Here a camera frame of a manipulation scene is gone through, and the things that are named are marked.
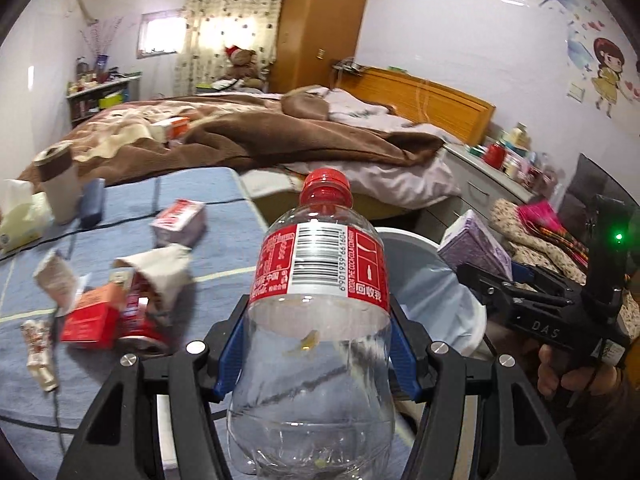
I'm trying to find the floral quilted coat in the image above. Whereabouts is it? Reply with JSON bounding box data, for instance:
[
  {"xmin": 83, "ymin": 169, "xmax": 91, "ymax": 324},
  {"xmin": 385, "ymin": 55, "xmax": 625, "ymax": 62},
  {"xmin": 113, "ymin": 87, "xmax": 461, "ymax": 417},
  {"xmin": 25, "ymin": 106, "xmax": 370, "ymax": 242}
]
[{"xmin": 489, "ymin": 199, "xmax": 588, "ymax": 281}]

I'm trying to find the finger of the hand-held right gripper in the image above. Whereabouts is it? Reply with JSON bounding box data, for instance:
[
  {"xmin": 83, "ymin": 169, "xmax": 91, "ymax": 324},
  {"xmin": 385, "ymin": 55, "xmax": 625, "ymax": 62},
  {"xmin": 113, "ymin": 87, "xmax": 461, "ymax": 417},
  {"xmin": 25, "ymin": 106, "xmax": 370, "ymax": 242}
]
[
  {"xmin": 456, "ymin": 261, "xmax": 538, "ymax": 311},
  {"xmin": 511, "ymin": 260, "xmax": 586, "ymax": 297}
]

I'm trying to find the person's right forearm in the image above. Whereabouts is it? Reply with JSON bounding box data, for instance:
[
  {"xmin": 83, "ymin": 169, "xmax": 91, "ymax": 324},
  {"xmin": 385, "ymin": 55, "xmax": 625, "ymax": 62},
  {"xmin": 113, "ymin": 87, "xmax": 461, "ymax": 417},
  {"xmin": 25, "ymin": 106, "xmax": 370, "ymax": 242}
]
[{"xmin": 565, "ymin": 340, "xmax": 640, "ymax": 461}]

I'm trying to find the vase with dried branches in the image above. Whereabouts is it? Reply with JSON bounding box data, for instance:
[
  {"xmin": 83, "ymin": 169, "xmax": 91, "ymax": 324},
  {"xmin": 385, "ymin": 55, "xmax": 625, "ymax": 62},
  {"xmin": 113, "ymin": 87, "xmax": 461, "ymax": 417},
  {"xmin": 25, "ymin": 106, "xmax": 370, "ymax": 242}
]
[{"xmin": 80, "ymin": 15, "xmax": 126, "ymax": 83}]

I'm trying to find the brown fleece blanket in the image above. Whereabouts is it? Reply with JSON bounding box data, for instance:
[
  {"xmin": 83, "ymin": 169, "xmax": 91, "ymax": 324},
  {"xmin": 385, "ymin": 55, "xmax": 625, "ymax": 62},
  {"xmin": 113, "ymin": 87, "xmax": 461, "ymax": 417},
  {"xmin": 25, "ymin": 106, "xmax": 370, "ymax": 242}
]
[{"xmin": 185, "ymin": 87, "xmax": 446, "ymax": 171}]

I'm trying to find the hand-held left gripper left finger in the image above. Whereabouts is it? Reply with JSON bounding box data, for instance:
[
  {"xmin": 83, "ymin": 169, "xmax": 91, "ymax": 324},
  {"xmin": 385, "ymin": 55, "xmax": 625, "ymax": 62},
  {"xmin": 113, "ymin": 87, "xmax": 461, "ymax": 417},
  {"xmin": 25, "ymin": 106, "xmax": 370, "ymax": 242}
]
[{"xmin": 56, "ymin": 294, "xmax": 251, "ymax": 480}]

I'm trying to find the patterned window curtain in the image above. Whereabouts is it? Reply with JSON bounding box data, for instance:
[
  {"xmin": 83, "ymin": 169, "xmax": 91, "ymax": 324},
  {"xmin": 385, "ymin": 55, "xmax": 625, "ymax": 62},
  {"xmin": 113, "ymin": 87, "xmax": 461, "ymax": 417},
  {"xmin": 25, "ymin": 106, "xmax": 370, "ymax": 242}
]
[{"xmin": 175, "ymin": 0, "xmax": 287, "ymax": 96}]

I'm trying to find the crushed red soda can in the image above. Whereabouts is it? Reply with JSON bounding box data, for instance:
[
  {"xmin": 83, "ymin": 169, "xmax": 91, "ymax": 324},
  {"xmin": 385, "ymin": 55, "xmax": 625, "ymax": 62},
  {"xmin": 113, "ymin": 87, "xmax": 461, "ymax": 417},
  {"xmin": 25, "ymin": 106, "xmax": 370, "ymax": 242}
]
[{"xmin": 117, "ymin": 280, "xmax": 173, "ymax": 356}]

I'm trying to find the white paper wrapper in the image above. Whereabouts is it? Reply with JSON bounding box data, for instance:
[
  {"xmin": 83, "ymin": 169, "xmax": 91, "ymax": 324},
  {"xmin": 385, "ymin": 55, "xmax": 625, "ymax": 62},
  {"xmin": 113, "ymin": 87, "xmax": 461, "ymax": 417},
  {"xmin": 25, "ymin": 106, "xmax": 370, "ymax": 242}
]
[{"xmin": 32, "ymin": 250, "xmax": 91, "ymax": 311}]

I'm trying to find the clear plastic bottle red cap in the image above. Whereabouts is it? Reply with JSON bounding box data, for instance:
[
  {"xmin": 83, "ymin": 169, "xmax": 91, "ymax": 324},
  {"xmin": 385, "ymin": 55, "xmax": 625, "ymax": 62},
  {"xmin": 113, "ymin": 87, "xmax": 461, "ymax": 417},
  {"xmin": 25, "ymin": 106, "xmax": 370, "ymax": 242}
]
[{"xmin": 226, "ymin": 169, "xmax": 398, "ymax": 480}]

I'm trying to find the grey drawer dresser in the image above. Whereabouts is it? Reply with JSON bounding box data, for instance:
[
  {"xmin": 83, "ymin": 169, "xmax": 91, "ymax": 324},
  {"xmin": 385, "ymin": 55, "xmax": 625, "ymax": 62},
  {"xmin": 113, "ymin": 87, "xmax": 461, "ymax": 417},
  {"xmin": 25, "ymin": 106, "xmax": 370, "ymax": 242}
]
[{"xmin": 415, "ymin": 141, "xmax": 566, "ymax": 233}]

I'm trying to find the person's right hand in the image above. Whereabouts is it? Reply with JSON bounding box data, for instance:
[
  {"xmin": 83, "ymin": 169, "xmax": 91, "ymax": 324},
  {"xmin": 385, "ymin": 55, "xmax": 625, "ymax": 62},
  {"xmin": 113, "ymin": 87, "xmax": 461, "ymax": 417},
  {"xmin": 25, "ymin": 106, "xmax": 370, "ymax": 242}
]
[{"xmin": 536, "ymin": 344, "xmax": 623, "ymax": 403}]

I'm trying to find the white round waste bin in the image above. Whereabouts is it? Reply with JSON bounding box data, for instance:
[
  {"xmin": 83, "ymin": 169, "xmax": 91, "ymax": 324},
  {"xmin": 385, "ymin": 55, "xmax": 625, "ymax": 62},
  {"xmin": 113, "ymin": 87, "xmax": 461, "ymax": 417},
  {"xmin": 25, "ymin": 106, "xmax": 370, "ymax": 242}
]
[{"xmin": 372, "ymin": 226, "xmax": 490, "ymax": 361}]

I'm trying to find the dark chair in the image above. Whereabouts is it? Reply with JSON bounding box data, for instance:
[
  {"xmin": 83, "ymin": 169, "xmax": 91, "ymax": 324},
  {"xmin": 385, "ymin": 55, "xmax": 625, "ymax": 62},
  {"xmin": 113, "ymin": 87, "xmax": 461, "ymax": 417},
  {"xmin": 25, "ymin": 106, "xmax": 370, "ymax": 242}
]
[{"xmin": 557, "ymin": 152, "xmax": 633, "ymax": 241}]

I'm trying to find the brown white box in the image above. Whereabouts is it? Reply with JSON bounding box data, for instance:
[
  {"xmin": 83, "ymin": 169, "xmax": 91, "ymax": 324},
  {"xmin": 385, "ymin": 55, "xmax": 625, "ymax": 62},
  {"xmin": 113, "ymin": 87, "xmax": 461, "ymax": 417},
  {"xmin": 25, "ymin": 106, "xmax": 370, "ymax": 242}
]
[{"xmin": 32, "ymin": 142, "xmax": 82, "ymax": 225}]

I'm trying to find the small tube wrapper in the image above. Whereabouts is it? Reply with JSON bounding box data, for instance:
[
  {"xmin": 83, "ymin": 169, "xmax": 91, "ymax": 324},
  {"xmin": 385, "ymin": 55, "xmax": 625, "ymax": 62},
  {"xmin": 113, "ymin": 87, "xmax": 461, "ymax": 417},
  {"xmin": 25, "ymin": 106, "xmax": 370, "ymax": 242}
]
[{"xmin": 20, "ymin": 319, "xmax": 60, "ymax": 392}]

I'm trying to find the translucent bin liner bag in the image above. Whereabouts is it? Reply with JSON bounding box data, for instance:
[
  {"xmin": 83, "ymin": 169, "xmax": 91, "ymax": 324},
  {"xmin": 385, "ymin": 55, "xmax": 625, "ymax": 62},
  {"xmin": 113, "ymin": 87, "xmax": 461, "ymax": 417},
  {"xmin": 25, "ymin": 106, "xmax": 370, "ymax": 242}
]
[{"xmin": 395, "ymin": 260, "xmax": 490, "ymax": 358}]

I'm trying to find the blue striped table cloth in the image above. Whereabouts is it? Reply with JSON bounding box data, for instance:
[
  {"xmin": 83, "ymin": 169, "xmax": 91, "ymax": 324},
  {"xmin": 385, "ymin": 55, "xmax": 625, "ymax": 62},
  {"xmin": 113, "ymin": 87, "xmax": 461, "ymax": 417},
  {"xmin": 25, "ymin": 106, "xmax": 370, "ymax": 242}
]
[{"xmin": 0, "ymin": 166, "xmax": 273, "ymax": 461}]

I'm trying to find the wooden bed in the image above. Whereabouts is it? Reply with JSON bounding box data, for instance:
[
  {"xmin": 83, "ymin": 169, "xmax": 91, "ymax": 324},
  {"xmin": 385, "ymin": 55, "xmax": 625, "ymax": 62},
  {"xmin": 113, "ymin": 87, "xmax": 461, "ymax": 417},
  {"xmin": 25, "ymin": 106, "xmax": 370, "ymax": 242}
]
[{"xmin": 15, "ymin": 66, "xmax": 496, "ymax": 221}]

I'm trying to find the pink patterned box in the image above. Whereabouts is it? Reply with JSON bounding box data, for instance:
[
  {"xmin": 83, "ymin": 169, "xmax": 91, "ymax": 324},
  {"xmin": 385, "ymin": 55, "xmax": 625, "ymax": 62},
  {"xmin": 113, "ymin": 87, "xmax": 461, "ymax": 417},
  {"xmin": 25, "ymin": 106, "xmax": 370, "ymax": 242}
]
[{"xmin": 151, "ymin": 199, "xmax": 208, "ymax": 247}]

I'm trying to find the small window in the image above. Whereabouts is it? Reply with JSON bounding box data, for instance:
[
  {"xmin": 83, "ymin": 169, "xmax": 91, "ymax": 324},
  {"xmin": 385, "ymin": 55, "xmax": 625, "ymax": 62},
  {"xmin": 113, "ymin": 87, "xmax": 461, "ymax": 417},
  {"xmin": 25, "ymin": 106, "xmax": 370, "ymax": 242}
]
[{"xmin": 136, "ymin": 10, "xmax": 187, "ymax": 58}]

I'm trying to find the brown teddy bear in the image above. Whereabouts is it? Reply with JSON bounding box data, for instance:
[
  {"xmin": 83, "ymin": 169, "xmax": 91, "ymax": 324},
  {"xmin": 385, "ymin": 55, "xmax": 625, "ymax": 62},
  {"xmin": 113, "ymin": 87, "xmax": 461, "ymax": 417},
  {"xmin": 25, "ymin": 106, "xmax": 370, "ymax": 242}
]
[{"xmin": 220, "ymin": 45, "xmax": 266, "ymax": 90}]

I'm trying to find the cartoon wall sticker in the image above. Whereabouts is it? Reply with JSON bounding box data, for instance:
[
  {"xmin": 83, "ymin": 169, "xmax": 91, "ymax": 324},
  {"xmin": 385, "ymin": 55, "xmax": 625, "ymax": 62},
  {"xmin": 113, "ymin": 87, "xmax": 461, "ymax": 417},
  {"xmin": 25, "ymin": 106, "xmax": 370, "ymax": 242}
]
[{"xmin": 495, "ymin": 0, "xmax": 640, "ymax": 121}]

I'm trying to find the wooden wardrobe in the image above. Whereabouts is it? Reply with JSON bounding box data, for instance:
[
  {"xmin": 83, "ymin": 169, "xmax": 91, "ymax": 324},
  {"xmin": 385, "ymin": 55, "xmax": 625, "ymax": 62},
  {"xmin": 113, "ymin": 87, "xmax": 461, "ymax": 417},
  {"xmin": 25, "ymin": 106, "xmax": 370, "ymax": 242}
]
[{"xmin": 269, "ymin": 0, "xmax": 373, "ymax": 93}]

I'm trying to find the pale pink duvet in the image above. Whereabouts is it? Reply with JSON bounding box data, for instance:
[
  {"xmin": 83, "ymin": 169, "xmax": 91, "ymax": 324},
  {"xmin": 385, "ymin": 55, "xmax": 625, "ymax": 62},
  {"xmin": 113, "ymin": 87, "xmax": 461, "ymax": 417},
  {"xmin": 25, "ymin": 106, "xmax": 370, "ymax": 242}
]
[{"xmin": 240, "ymin": 87, "xmax": 463, "ymax": 211}]

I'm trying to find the red jar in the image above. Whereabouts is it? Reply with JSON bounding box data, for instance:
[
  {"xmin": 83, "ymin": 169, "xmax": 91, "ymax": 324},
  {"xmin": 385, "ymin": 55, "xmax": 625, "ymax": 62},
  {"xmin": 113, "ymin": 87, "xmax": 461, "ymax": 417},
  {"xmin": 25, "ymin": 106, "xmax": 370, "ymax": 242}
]
[{"xmin": 482, "ymin": 141, "xmax": 506, "ymax": 170}]

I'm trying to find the soft tissue pack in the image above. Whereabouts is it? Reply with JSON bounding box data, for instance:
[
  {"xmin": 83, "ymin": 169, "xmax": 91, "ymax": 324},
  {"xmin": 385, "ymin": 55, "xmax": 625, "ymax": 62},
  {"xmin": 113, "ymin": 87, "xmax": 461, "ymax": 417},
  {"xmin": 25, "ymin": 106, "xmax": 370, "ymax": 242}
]
[{"xmin": 0, "ymin": 179, "xmax": 55, "ymax": 253}]

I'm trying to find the dark blue case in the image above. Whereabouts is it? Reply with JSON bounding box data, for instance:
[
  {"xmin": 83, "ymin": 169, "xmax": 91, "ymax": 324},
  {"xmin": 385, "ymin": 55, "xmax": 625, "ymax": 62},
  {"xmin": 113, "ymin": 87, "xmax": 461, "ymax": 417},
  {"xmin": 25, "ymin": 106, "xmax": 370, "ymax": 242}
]
[{"xmin": 79, "ymin": 178, "xmax": 106, "ymax": 228}]

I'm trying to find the purple patterned box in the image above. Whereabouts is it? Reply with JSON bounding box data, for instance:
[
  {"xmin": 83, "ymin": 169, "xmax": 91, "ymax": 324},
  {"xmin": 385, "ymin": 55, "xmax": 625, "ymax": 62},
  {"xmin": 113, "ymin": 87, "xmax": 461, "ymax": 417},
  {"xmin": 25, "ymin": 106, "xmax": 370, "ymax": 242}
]
[{"xmin": 437, "ymin": 209, "xmax": 513, "ymax": 283}]

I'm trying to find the pink plaid cloth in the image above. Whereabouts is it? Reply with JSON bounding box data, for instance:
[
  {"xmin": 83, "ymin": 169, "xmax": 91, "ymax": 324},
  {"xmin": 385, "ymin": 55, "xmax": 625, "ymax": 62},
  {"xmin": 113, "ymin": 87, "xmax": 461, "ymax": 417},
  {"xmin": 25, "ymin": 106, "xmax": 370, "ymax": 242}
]
[{"xmin": 517, "ymin": 200, "xmax": 591, "ymax": 266}]

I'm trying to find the red white box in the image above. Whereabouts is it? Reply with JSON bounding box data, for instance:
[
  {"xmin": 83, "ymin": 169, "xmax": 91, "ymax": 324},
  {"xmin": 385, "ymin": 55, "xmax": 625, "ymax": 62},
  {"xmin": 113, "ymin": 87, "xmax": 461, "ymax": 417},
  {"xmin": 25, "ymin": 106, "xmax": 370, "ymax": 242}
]
[{"xmin": 150, "ymin": 116, "xmax": 192, "ymax": 143}]

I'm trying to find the red cardboard box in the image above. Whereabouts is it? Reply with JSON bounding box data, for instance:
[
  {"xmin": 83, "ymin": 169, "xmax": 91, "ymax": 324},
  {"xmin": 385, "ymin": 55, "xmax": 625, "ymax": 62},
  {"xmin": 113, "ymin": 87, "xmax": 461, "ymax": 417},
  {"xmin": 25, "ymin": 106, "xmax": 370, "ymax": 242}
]
[{"xmin": 60, "ymin": 282, "xmax": 128, "ymax": 351}]

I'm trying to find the pale green box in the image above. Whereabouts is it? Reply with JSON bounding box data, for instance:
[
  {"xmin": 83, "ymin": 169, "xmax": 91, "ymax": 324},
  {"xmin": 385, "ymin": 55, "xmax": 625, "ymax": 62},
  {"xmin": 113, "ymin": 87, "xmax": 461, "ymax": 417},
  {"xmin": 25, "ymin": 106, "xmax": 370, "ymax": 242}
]
[{"xmin": 505, "ymin": 122, "xmax": 532, "ymax": 151}]

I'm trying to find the brown beige patterned blanket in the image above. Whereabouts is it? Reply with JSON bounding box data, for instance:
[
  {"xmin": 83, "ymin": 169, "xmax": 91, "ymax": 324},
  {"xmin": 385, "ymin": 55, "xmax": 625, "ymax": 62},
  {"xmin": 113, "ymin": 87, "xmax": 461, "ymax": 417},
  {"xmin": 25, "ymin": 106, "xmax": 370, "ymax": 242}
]
[{"xmin": 17, "ymin": 100, "xmax": 211, "ymax": 186}]

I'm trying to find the cluttered side desk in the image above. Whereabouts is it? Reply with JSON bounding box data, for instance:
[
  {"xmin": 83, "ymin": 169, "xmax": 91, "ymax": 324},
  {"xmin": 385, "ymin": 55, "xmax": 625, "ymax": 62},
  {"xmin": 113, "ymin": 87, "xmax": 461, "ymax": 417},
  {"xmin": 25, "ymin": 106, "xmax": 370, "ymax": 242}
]
[{"xmin": 66, "ymin": 72, "xmax": 143, "ymax": 128}]

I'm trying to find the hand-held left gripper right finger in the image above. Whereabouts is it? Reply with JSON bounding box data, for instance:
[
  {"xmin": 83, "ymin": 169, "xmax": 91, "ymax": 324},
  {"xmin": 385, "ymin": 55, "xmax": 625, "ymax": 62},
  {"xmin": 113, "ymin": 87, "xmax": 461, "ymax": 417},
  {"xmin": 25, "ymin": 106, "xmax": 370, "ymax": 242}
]
[{"xmin": 387, "ymin": 294, "xmax": 576, "ymax": 480}]

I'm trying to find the beige paper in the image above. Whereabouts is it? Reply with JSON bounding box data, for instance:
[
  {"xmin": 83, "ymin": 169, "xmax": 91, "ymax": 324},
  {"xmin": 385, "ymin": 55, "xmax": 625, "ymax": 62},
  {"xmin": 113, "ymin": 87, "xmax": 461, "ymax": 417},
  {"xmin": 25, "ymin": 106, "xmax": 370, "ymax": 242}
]
[{"xmin": 114, "ymin": 244, "xmax": 193, "ymax": 311}]

